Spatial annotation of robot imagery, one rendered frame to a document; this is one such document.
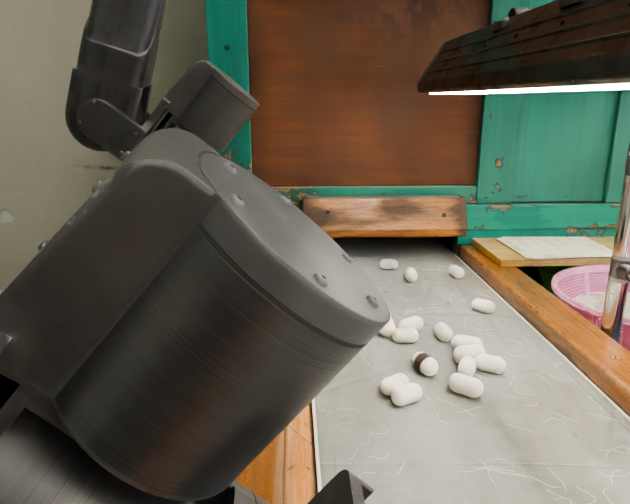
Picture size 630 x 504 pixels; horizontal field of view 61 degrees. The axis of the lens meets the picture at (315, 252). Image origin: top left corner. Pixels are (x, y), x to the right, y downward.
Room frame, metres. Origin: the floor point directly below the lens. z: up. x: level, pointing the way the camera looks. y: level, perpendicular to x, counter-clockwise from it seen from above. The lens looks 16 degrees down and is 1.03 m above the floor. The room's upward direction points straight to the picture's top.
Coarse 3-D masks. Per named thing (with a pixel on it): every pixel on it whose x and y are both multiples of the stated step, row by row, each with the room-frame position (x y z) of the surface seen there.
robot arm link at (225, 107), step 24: (192, 72) 0.51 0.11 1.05; (216, 72) 0.51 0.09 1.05; (168, 96) 0.51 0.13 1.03; (192, 96) 0.51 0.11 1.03; (216, 96) 0.50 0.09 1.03; (240, 96) 0.50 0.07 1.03; (96, 120) 0.48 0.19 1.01; (120, 120) 0.48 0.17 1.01; (192, 120) 0.50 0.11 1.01; (216, 120) 0.50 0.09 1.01; (240, 120) 0.51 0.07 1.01; (120, 144) 0.48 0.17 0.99; (216, 144) 0.51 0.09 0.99
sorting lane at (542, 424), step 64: (448, 256) 1.00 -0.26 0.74; (448, 320) 0.68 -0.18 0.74; (512, 320) 0.68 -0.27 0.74; (512, 384) 0.51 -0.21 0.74; (576, 384) 0.51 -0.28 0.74; (320, 448) 0.40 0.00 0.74; (384, 448) 0.40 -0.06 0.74; (448, 448) 0.40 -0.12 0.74; (512, 448) 0.40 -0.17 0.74; (576, 448) 0.40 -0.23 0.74
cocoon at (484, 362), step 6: (480, 354) 0.54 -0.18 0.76; (486, 354) 0.54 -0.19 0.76; (480, 360) 0.54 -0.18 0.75; (486, 360) 0.53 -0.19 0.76; (492, 360) 0.53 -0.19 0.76; (498, 360) 0.53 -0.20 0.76; (480, 366) 0.53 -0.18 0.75; (486, 366) 0.53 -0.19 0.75; (492, 366) 0.53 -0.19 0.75; (498, 366) 0.53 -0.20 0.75; (504, 366) 0.53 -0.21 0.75; (492, 372) 0.53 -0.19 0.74; (498, 372) 0.53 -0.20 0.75
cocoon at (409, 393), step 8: (408, 384) 0.48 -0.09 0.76; (416, 384) 0.48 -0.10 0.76; (392, 392) 0.47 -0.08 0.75; (400, 392) 0.47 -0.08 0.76; (408, 392) 0.47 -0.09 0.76; (416, 392) 0.47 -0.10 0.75; (392, 400) 0.47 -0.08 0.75; (400, 400) 0.46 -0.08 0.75; (408, 400) 0.46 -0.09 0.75; (416, 400) 0.47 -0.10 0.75
